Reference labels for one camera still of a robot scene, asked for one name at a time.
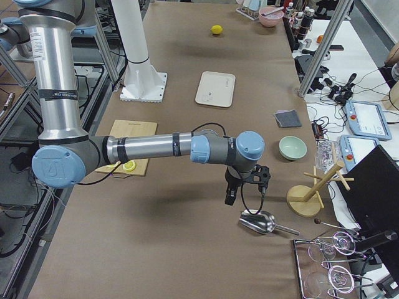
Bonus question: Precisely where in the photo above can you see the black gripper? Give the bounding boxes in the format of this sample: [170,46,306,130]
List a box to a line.
[224,166,243,206]

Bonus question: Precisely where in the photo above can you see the yellow lemon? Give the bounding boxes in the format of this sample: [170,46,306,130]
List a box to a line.
[211,24,223,36]

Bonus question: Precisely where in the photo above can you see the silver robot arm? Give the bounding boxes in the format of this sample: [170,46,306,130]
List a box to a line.
[1,17,32,58]
[18,1,270,205]

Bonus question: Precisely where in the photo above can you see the cream rabbit tray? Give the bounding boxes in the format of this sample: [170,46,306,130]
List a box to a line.
[195,71,236,108]

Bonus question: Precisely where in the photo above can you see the wooden mug tree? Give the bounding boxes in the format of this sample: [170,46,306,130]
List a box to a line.
[286,142,355,217]

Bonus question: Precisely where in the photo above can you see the mint green bowl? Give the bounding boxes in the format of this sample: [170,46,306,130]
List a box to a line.
[279,136,307,161]

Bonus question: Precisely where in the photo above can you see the grey folded cloth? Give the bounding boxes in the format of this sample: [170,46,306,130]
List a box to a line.
[274,110,302,128]

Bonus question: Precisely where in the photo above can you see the lemon slice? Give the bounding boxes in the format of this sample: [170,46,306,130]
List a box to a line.
[122,160,137,172]

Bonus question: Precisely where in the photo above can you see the bamboo cutting board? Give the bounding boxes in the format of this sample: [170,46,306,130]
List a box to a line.
[109,120,158,178]

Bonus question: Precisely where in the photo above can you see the lower teach pendant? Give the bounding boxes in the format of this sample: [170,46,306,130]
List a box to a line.
[339,135,380,171]

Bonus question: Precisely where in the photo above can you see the teach pendant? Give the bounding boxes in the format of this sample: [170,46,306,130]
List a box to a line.
[339,135,380,171]
[345,100,392,141]

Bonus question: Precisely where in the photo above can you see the black monitor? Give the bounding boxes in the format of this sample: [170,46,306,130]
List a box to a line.
[340,145,398,236]

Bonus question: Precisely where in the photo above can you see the upper teach pendant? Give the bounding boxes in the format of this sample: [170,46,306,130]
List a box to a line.
[345,100,392,141]

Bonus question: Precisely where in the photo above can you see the pink bowl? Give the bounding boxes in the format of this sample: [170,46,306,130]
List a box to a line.
[259,7,284,27]

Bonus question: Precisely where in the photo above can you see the black bottle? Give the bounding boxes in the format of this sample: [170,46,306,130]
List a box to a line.
[297,9,315,40]

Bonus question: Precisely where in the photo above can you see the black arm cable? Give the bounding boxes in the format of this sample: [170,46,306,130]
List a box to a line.
[241,183,266,216]

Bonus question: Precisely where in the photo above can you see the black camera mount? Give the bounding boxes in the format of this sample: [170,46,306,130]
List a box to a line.
[244,164,271,196]

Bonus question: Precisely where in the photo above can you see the black wire glass rack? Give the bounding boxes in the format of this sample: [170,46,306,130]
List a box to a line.
[293,230,374,298]

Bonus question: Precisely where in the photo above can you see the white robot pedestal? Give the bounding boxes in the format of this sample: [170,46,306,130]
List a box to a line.
[112,0,168,103]

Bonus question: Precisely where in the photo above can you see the aluminium frame post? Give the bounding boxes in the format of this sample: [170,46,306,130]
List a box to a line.
[297,0,353,98]

